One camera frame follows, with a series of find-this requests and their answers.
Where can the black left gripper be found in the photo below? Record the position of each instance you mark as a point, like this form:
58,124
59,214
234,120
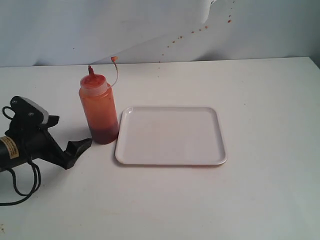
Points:
34,142

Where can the red sauce squeeze bottle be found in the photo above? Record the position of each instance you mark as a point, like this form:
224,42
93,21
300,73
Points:
97,99

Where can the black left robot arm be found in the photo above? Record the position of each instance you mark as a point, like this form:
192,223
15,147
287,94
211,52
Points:
4,142

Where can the white rectangular tray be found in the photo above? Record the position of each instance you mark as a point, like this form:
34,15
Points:
170,136

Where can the white backdrop sheet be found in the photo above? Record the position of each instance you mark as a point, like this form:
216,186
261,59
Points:
81,32

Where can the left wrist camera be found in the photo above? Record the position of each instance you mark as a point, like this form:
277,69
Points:
28,111

